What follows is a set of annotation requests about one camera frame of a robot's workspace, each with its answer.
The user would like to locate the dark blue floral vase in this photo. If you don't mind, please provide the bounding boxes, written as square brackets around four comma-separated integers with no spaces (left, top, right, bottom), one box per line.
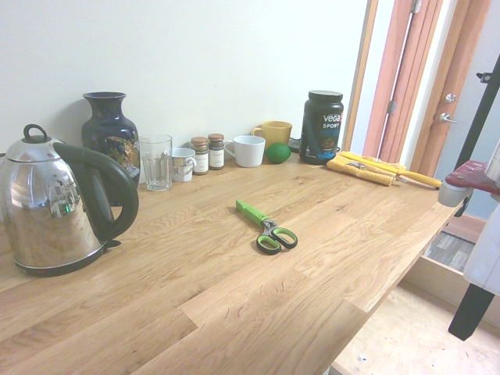
[80,91,141,207]

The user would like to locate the black protein powder tub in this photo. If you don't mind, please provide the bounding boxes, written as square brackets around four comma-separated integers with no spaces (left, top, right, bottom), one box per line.
[298,90,345,166]

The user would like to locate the wooden door frame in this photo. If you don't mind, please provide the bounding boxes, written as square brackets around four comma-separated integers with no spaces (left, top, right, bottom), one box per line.
[342,0,380,152]

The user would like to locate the green and black scissors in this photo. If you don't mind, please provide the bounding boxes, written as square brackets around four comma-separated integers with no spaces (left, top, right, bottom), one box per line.
[235,198,299,255]

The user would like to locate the red wrist camera mount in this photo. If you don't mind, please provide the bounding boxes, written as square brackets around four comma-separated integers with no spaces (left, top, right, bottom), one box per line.
[445,159,500,196]

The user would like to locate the clear drinking glass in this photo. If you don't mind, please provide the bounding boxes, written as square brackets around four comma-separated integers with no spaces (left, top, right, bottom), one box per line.
[138,134,173,192]

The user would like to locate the light wooden drawer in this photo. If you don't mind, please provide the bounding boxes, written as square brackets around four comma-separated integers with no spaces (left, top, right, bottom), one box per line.
[331,253,500,375]

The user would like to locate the grey door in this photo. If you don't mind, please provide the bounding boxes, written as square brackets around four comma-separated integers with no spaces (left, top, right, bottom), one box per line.
[431,0,500,220]

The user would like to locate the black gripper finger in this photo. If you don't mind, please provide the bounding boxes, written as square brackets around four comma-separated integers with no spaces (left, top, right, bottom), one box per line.
[448,283,496,341]

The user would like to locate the stainless steel electric kettle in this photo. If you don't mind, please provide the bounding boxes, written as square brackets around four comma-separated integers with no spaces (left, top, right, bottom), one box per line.
[0,123,141,274]

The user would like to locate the green lime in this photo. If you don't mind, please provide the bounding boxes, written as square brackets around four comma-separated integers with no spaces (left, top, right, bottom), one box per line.
[264,142,292,164]

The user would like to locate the yellow cloth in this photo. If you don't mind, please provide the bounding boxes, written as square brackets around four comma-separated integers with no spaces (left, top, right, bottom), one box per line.
[326,151,408,188]

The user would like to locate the reddish wooden door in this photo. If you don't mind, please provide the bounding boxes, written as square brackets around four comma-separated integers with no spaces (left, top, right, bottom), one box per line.
[362,0,494,179]

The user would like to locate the black camera stand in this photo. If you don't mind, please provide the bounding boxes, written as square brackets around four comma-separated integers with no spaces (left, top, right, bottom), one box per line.
[454,54,500,218]

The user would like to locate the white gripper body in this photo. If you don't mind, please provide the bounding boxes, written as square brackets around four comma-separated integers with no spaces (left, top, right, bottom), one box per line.
[463,210,500,292]

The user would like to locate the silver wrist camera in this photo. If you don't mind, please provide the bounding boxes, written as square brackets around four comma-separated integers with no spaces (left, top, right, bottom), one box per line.
[437,180,476,208]

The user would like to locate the yellow handled kitchen tool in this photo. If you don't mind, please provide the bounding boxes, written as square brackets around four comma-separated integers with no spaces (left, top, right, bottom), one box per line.
[346,160,443,191]

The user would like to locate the yellow mug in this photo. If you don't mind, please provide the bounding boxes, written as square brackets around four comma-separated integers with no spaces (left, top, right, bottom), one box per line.
[251,120,294,146]

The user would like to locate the small patterned white cup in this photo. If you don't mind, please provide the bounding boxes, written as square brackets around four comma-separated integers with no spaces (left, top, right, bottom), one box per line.
[170,147,198,183]

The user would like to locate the spice jar with copper lid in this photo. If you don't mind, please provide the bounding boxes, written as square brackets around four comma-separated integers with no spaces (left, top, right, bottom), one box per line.
[207,133,226,171]
[190,136,209,176]

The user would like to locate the black kettle base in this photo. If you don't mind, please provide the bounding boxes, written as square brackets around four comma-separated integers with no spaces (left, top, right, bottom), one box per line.
[14,238,122,278]

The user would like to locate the large white mug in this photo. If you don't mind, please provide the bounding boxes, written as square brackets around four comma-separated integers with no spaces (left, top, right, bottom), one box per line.
[223,134,267,169]

